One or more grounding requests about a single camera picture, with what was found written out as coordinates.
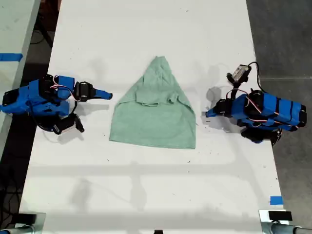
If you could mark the grey metal plate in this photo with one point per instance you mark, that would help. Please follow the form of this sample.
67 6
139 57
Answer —
40 219

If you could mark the black box on white plate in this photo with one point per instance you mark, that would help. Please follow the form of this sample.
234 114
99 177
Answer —
280 215

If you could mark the white side table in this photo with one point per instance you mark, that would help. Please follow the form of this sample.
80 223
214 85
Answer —
14 29

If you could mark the small black clip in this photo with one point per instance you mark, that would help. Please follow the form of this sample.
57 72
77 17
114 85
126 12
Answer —
158 231

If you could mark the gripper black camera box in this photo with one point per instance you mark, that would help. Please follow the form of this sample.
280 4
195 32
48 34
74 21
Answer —
240 73
64 125

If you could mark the short blue tape strip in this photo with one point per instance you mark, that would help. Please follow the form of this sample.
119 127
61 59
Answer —
276 200

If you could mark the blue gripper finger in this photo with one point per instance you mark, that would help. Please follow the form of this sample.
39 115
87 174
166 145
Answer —
103 92
214 110
215 115
103 97

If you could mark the pale green T-shirt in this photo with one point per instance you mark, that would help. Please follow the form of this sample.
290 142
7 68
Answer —
153 117

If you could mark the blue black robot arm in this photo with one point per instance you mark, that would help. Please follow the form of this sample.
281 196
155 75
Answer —
34 97
273 109

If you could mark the long blue tape strip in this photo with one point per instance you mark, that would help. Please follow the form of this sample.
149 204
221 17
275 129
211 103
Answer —
11 57

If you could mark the black box on metal plate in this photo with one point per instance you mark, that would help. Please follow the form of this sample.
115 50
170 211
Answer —
27 218

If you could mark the grey metal tube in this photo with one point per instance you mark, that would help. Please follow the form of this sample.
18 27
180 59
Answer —
285 228

